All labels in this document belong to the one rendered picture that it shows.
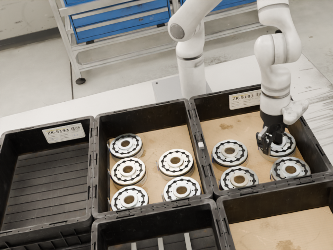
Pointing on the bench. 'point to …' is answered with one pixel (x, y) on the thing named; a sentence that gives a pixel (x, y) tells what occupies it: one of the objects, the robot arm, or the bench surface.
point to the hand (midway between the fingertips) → (272, 144)
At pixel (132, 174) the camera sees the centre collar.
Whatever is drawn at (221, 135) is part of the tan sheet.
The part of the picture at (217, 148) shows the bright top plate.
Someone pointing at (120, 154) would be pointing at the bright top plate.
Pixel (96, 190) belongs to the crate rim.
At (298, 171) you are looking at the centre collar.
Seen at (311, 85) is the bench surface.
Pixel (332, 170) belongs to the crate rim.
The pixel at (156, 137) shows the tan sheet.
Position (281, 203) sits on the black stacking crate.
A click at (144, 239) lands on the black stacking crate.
